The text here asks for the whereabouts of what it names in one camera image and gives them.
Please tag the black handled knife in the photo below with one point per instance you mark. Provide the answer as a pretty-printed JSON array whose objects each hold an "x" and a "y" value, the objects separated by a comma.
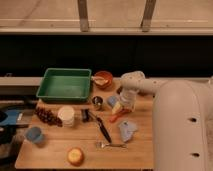
[{"x": 102, "y": 128}]

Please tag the dark brown block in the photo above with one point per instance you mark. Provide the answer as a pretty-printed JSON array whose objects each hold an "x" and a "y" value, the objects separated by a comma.
[{"x": 119, "y": 90}]

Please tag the blue object at left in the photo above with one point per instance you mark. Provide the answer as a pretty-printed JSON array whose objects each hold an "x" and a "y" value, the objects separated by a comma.
[{"x": 13, "y": 116}]

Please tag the yellow round bread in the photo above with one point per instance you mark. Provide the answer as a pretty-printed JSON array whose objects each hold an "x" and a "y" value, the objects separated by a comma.
[{"x": 75, "y": 156}]

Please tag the bunch of dark grapes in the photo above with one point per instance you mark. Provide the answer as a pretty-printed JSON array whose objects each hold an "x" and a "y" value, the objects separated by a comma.
[{"x": 47, "y": 116}]

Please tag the blue plastic cup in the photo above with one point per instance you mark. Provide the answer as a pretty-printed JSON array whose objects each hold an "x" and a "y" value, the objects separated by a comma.
[{"x": 34, "y": 135}]

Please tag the orange bowl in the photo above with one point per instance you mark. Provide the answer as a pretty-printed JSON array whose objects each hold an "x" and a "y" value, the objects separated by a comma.
[{"x": 102, "y": 79}]

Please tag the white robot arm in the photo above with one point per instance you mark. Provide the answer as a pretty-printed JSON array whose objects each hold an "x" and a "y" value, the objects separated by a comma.
[{"x": 179, "y": 113}]

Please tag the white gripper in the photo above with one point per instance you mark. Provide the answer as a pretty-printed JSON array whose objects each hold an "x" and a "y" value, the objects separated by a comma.
[{"x": 127, "y": 99}]

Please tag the blue sponge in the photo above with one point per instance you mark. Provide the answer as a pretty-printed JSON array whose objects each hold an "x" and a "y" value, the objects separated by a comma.
[{"x": 112, "y": 100}]

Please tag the light blue cloth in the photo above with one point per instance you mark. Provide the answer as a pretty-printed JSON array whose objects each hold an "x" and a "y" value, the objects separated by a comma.
[{"x": 127, "y": 129}]

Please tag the green plastic tray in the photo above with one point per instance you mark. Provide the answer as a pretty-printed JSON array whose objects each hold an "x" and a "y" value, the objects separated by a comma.
[{"x": 65, "y": 85}]

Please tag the small metal cup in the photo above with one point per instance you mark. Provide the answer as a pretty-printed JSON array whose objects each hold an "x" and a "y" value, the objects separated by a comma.
[{"x": 97, "y": 102}]

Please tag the metal fork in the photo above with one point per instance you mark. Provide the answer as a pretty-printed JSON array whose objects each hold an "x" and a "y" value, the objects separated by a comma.
[{"x": 103, "y": 145}]

